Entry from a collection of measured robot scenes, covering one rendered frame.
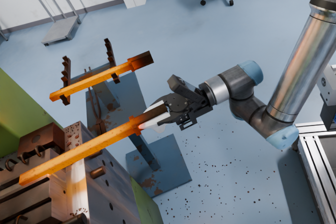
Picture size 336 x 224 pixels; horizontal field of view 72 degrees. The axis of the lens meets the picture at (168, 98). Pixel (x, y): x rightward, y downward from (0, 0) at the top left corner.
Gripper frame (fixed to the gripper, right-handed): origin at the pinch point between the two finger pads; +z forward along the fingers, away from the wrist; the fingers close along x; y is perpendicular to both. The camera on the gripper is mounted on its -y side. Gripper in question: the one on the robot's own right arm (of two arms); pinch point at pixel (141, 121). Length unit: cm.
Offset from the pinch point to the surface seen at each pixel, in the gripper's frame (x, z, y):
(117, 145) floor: 81, 40, 100
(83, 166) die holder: 2.0, 22.2, 8.8
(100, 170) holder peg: 0.4, 18.5, 12.2
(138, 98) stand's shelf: 43, 2, 31
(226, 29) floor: 162, -107, 102
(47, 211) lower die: -10.7, 28.6, 2.2
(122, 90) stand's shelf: 55, 8, 31
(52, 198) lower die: -7.7, 27.7, 2.6
